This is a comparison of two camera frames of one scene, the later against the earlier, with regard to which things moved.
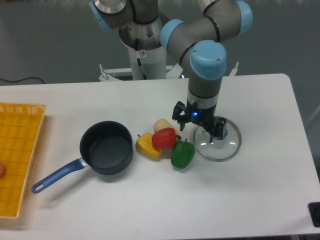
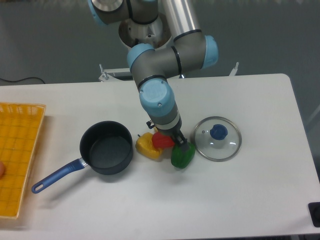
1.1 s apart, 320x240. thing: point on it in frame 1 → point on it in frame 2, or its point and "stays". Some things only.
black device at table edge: (314, 209) stays
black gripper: (205, 117) → (181, 141)
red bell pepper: (165, 138) stays
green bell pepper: (182, 153) stays
